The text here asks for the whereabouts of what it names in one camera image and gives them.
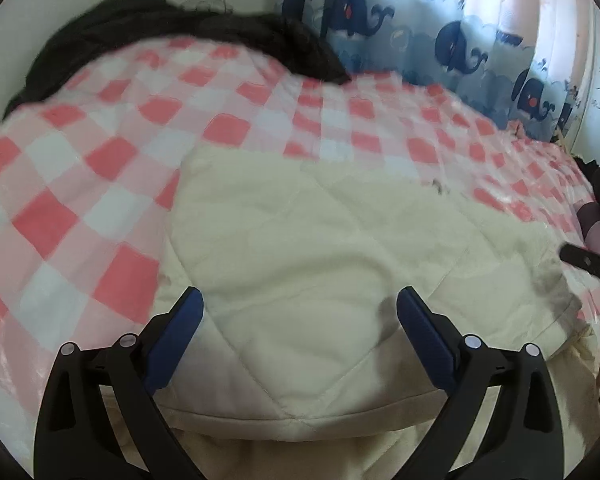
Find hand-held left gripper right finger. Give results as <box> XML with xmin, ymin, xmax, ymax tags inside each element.
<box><xmin>396</xmin><ymin>286</ymin><xmax>566</xmax><ymax>480</ymax></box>

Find cream quilted jacket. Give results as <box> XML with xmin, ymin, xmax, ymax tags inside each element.
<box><xmin>100</xmin><ymin>147</ymin><xmax>600</xmax><ymax>480</ymax></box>

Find pink checkered bed cover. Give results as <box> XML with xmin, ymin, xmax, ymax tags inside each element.
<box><xmin>0</xmin><ymin>35</ymin><xmax>600</xmax><ymax>461</ymax></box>

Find whale print curtain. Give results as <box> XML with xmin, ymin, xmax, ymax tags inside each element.
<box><xmin>280</xmin><ymin>0</ymin><xmax>596</xmax><ymax>143</ymax></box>

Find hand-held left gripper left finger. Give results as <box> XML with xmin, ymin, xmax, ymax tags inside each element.
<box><xmin>34</xmin><ymin>286</ymin><xmax>205</xmax><ymax>480</ymax></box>

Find black jacket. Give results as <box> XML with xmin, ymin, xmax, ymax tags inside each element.
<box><xmin>2</xmin><ymin>0</ymin><xmax>353</xmax><ymax>118</ymax></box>

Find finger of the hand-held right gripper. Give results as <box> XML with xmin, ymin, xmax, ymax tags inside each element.
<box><xmin>560</xmin><ymin>242</ymin><xmax>600</xmax><ymax>291</ymax></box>

